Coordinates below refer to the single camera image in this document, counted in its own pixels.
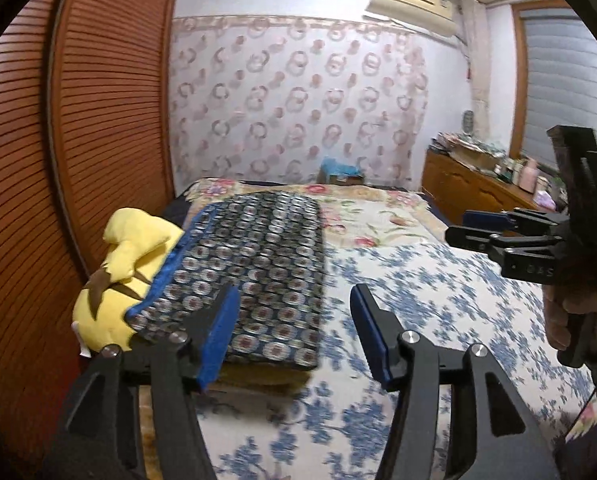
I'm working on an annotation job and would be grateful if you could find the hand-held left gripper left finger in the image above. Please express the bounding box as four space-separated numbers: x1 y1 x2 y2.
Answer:
43 282 242 480

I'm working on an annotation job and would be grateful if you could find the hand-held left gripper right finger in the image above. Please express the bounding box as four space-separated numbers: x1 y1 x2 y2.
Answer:
350 282 562 480

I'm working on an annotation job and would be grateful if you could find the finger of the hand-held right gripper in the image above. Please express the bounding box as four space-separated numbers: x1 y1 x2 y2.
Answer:
461 207 572 237
445 225 567 279

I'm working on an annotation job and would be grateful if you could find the navy circle-print satin robe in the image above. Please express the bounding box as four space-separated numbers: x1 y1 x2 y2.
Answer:
126 192 327 373

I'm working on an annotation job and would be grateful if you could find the person's right hand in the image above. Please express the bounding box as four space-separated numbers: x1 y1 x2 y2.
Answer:
543 290 597 352

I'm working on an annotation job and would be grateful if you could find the long wooden cabinet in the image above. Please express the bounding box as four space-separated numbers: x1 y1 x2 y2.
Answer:
421 150 569 226

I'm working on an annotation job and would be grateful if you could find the gold patterned cloth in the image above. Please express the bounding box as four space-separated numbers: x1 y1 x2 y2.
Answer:
216 360 314 388

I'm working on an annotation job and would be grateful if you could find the pink bottle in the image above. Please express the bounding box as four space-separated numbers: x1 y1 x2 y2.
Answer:
519 157 538 193

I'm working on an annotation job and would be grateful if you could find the cluttered cardboard box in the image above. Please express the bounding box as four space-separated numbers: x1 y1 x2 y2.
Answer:
429 131 507 168

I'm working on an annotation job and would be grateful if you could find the grey window blind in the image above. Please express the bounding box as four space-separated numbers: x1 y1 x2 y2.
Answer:
519 7 597 181

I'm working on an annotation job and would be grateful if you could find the floral bed blanket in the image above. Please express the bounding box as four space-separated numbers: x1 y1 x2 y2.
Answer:
176 177 449 251

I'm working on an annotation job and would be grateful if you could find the yellow plush toy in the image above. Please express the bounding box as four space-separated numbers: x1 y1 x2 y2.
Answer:
72 207 185 358

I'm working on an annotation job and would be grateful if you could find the small brown box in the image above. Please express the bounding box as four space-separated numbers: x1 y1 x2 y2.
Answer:
319 172 365 186

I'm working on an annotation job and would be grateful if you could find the blue plastic bag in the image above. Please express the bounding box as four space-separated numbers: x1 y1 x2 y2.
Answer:
319 156 359 177

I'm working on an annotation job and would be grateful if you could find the cream tied curtain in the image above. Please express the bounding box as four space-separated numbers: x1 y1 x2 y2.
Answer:
459 0 489 136

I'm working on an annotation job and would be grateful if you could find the circle-print sheer curtain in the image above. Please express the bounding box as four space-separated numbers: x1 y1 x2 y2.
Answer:
171 15 429 193

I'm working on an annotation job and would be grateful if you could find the wooden louvered wardrobe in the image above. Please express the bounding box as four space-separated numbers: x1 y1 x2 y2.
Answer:
0 0 184 461

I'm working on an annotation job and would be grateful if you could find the wooden window frame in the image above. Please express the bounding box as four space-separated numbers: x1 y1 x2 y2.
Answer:
509 0 574 161

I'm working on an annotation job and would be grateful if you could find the wall air conditioner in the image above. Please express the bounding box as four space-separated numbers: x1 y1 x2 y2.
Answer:
363 0 457 38

